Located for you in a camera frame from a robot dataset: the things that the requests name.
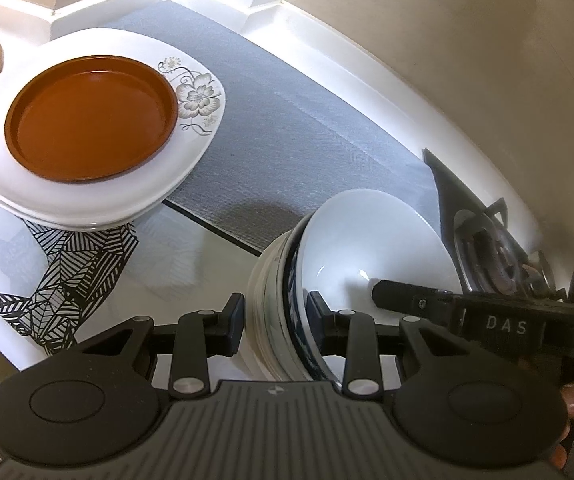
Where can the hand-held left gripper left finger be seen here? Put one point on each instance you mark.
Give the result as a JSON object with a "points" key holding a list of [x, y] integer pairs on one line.
{"points": [[232, 330]]}

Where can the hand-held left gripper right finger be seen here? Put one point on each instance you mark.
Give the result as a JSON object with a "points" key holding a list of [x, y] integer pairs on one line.
{"points": [[319, 325]]}

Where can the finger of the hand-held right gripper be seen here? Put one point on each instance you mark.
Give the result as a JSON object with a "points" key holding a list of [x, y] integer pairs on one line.
{"points": [[407, 300]]}

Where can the cream bowl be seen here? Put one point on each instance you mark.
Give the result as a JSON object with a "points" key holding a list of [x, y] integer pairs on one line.
{"points": [[262, 300]]}

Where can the light blue bowl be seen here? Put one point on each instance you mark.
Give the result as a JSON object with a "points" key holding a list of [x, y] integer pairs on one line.
{"points": [[367, 230]]}

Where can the white floral square plate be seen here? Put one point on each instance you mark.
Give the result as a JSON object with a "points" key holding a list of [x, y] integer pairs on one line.
{"points": [[92, 226], [117, 200]]}

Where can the brown round plate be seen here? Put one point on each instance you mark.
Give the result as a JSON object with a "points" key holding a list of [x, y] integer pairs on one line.
{"points": [[87, 120]]}

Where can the black and white patterned mat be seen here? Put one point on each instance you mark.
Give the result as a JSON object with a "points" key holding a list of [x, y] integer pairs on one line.
{"points": [[82, 265]]}

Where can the grey woven mat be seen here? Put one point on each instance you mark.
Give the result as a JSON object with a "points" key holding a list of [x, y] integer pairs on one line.
{"points": [[287, 110]]}

